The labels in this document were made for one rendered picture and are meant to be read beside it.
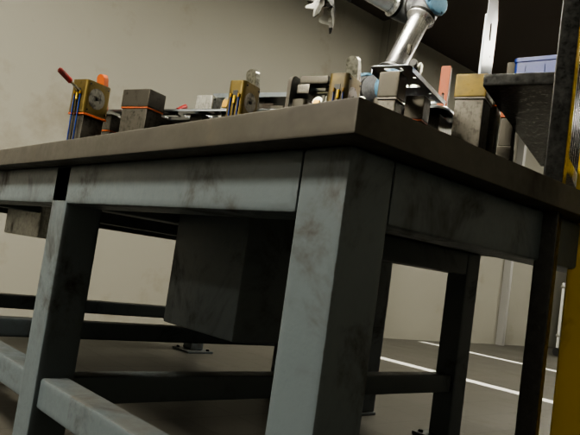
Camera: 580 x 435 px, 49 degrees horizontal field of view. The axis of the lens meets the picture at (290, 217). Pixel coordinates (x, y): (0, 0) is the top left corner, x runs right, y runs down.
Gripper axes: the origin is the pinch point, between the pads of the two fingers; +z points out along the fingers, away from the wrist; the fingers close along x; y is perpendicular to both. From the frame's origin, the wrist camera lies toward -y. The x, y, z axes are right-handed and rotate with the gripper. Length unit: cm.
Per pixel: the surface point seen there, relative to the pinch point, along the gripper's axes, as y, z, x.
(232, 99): 3, 42, 47
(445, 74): -50, 23, 12
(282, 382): -69, 102, 134
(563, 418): -96, 107, 82
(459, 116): -64, 45, 44
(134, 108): 43, 44, 43
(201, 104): 41, 33, 11
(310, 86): -2.5, 25.6, 8.7
